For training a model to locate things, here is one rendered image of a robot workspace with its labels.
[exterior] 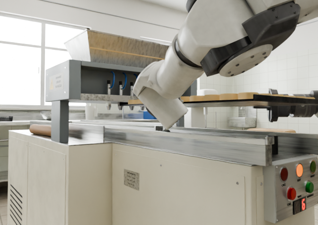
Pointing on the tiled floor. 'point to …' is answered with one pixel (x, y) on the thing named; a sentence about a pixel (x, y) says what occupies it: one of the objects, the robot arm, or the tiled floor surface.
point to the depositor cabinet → (58, 181)
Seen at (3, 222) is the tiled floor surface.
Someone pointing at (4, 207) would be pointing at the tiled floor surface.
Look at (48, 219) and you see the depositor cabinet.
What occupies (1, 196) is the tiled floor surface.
